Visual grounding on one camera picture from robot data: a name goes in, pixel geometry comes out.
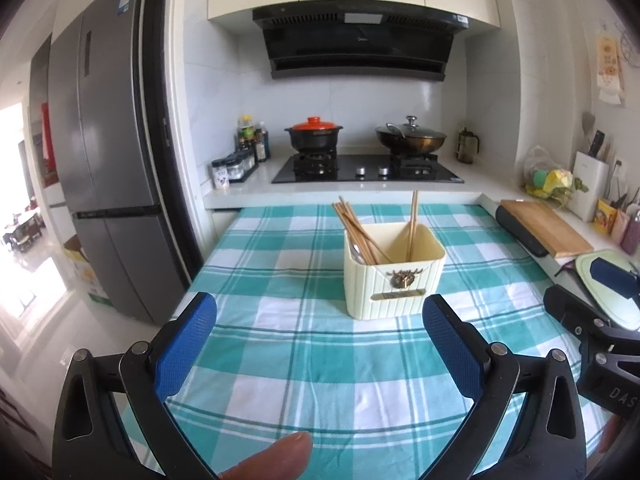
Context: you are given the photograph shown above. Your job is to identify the hanging metal trivet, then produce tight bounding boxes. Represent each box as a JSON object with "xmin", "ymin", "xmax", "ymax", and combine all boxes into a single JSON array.
[{"xmin": 616, "ymin": 22, "xmax": 640, "ymax": 68}]

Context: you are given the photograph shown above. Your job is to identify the dark wok glass lid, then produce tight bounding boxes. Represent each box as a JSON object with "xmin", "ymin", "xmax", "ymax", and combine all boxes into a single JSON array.
[{"xmin": 375, "ymin": 115, "xmax": 446, "ymax": 157}]

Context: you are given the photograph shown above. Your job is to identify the person's left hand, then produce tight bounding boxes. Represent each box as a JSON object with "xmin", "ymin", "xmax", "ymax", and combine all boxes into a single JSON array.
[{"xmin": 219, "ymin": 432, "xmax": 312, "ymax": 480}]

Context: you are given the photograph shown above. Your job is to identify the spice jar rack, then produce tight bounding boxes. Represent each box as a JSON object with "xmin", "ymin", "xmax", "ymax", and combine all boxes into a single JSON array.
[{"xmin": 210, "ymin": 150, "xmax": 258, "ymax": 190}]

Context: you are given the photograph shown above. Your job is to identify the bamboo chopstick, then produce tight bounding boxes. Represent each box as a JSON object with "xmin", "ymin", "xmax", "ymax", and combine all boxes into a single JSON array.
[
  {"xmin": 340, "ymin": 197, "xmax": 392, "ymax": 263},
  {"xmin": 406, "ymin": 190, "xmax": 419, "ymax": 261},
  {"xmin": 332, "ymin": 203, "xmax": 376, "ymax": 266},
  {"xmin": 336, "ymin": 200, "xmax": 378, "ymax": 266}
]

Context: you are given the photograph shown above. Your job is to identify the grey double-door refrigerator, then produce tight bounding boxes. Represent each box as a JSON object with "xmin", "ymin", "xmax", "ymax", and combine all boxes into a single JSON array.
[{"xmin": 47, "ymin": 0, "xmax": 202, "ymax": 325}]

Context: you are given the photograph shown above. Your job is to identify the black gas stove top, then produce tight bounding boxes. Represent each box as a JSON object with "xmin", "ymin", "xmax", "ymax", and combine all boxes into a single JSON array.
[{"xmin": 272, "ymin": 153, "xmax": 463, "ymax": 184}]

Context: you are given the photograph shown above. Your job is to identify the black pot red lid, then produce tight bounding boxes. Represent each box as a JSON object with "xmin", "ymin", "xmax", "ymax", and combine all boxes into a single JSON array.
[{"xmin": 285, "ymin": 116, "xmax": 343, "ymax": 154}]

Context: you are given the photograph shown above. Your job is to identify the pink cup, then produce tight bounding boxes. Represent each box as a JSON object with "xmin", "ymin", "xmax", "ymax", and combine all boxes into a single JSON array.
[{"xmin": 611, "ymin": 209, "xmax": 630, "ymax": 245}]

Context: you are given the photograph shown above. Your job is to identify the cream ribbed utensil holder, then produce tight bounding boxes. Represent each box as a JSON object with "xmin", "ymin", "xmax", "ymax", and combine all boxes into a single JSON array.
[{"xmin": 344, "ymin": 222, "xmax": 447, "ymax": 321}]

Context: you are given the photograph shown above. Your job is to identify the cardboard box on floor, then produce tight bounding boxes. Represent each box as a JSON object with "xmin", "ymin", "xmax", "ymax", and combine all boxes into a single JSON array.
[{"xmin": 63, "ymin": 235, "xmax": 113, "ymax": 307}]

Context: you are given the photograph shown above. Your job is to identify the dark glass french press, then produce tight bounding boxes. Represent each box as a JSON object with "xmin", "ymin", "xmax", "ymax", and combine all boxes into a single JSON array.
[{"xmin": 456, "ymin": 127, "xmax": 480, "ymax": 165}]

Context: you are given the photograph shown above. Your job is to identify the purple bottle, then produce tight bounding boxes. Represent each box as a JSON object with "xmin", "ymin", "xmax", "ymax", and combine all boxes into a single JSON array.
[{"xmin": 620, "ymin": 210, "xmax": 640, "ymax": 256}]

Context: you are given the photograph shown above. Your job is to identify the yellow green plastic bag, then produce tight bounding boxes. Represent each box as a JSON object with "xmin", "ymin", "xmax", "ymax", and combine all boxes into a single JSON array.
[{"xmin": 523, "ymin": 145, "xmax": 589, "ymax": 207}]

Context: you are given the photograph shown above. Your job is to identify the metal spoon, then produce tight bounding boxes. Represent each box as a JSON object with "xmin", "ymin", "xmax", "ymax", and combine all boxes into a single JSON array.
[{"xmin": 349, "ymin": 244, "xmax": 366, "ymax": 266}]

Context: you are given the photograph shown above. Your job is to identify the sauce bottles group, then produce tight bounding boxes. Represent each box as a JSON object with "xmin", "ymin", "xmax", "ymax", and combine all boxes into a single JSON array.
[{"xmin": 236, "ymin": 114, "xmax": 270, "ymax": 162}]

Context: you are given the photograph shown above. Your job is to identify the white knife block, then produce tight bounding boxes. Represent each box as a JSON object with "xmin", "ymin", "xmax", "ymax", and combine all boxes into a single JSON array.
[{"xmin": 567, "ymin": 152, "xmax": 608, "ymax": 222}]

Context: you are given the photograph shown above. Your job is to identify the black rolled mat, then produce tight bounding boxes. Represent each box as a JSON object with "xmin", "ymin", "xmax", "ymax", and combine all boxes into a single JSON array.
[{"xmin": 495, "ymin": 206, "xmax": 549, "ymax": 258}]

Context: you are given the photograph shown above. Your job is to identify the light green cutting board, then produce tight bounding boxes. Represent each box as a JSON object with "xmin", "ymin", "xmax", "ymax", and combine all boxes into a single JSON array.
[{"xmin": 575, "ymin": 249, "xmax": 639, "ymax": 332}]

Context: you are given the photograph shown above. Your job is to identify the wooden cutting board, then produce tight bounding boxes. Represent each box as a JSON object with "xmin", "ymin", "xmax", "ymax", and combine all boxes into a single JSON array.
[{"xmin": 499, "ymin": 200, "xmax": 593, "ymax": 259}]

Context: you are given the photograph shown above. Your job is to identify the hanging patterned kitchen towel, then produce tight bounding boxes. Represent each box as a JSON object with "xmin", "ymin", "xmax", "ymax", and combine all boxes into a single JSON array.
[{"xmin": 596, "ymin": 34, "xmax": 625, "ymax": 106}]

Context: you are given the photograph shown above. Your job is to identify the black range hood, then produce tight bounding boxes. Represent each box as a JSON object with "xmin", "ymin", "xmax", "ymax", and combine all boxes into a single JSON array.
[{"xmin": 253, "ymin": 0, "xmax": 469, "ymax": 81}]

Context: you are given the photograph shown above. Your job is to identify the person's right hand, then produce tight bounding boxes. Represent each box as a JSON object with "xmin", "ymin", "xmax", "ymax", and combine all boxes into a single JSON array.
[{"xmin": 597, "ymin": 415, "xmax": 625, "ymax": 454}]

